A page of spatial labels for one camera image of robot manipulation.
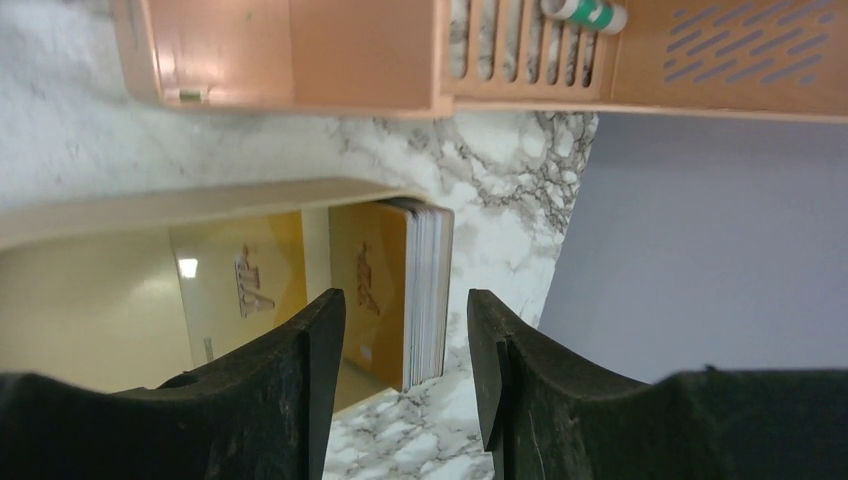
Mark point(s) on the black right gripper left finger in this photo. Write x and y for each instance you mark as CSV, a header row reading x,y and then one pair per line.
x,y
262,411

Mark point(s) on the peach plastic file organizer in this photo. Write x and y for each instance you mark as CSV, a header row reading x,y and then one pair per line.
x,y
428,59

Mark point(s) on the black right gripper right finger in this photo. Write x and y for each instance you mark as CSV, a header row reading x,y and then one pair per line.
x,y
545,412

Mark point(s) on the green capped tube in organizer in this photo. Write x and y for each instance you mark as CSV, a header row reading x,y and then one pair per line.
x,y
600,16

